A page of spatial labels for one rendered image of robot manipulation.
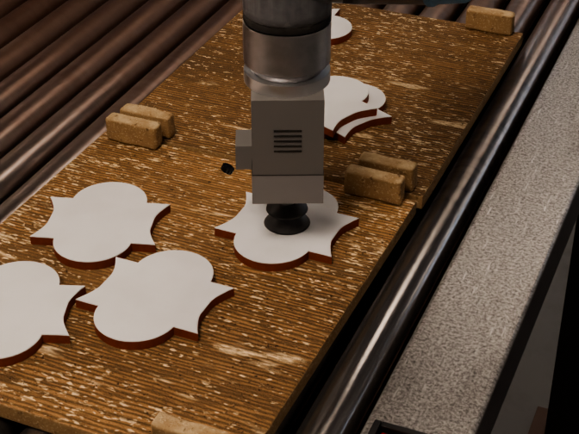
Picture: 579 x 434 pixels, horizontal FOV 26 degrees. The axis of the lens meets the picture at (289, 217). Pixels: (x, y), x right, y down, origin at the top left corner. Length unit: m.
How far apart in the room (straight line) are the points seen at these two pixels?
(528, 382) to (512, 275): 1.32
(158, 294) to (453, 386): 0.26
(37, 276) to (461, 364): 0.37
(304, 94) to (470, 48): 0.50
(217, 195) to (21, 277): 0.22
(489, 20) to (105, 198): 0.58
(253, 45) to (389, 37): 0.52
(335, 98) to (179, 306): 0.39
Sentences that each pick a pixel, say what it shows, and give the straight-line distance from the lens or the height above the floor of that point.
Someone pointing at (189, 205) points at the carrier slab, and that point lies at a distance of 1.22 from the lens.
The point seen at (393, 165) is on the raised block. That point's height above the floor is 0.96.
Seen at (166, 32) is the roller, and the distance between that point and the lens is 1.61.
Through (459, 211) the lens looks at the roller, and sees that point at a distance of 1.26.
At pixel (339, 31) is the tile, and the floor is 0.95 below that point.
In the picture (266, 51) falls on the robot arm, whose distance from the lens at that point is 1.05.
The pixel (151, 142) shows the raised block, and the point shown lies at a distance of 1.31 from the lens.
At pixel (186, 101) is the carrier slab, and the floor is 0.94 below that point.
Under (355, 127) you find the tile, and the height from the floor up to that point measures 0.94.
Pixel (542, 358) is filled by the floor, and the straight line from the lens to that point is 2.54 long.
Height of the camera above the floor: 1.59
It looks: 33 degrees down
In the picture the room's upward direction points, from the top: straight up
